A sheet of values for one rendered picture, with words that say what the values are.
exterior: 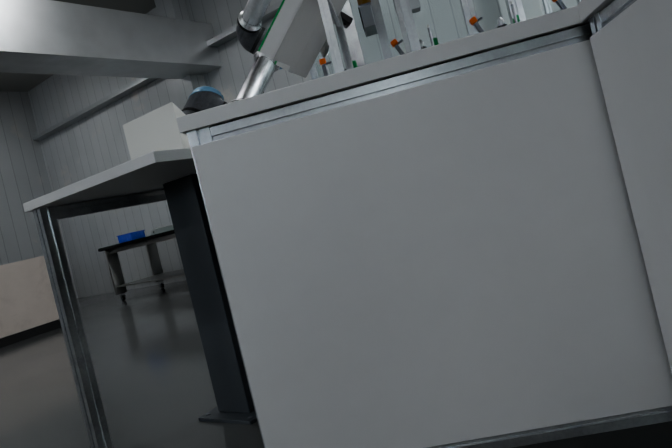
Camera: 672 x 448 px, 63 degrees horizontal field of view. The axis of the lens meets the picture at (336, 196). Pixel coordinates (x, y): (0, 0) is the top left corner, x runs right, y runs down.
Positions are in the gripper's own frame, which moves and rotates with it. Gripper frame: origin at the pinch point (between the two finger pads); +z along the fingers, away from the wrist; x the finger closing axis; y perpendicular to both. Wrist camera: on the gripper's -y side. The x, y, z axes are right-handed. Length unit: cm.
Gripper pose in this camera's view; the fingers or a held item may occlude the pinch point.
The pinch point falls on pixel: (326, 53)
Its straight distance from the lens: 190.9
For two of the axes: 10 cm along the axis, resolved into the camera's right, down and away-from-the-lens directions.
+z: 0.4, 9.9, -1.2
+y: -9.4, 0.0, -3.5
